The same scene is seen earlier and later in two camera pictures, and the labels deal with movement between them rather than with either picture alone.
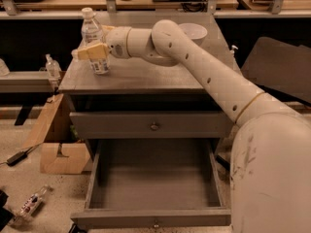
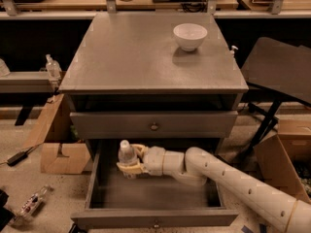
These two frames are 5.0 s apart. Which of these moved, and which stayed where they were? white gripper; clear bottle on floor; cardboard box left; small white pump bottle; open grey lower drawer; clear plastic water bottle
Moved: clear plastic water bottle; white gripper
Stayed: small white pump bottle; open grey lower drawer; clear bottle on floor; cardboard box left
